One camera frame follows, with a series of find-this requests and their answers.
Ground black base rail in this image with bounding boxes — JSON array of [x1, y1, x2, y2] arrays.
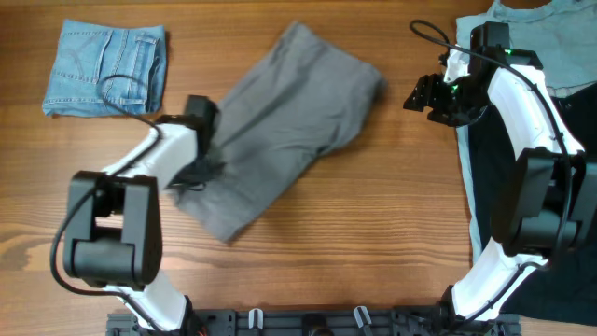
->
[[105, 306, 522, 336]]

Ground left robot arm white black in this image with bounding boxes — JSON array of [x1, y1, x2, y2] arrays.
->
[[53, 95, 219, 335]]

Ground grey shorts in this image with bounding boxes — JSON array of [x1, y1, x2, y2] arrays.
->
[[174, 21, 386, 243]]

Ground folded blue denim jeans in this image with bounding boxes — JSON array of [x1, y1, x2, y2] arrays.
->
[[42, 20, 167, 118]]

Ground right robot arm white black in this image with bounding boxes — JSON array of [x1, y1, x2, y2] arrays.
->
[[404, 20, 596, 335]]

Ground light blue t-shirt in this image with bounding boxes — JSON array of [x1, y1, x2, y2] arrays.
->
[[456, 1, 596, 260]]

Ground dark navy garment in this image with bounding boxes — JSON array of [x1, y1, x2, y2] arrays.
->
[[461, 85, 596, 326]]

